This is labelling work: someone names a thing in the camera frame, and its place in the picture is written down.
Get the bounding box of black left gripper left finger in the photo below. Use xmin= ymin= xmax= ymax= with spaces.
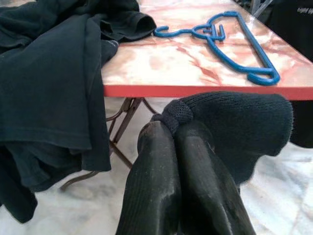
xmin=116 ymin=121 xmax=182 ymax=235

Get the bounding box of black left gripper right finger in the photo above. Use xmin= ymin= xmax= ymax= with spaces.
xmin=174 ymin=121 xmax=256 ymax=235

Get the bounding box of plain black shirt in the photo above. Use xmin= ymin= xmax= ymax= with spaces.
xmin=150 ymin=92 xmax=294 ymax=185

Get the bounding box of blue plastic hanger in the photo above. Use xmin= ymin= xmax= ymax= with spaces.
xmin=154 ymin=11 xmax=281 ymax=86

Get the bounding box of marble-top table red edge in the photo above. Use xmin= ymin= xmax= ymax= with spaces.
xmin=60 ymin=0 xmax=313 ymax=191

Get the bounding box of crumpled black garment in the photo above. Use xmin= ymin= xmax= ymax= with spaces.
xmin=0 ymin=0 xmax=157 ymax=225

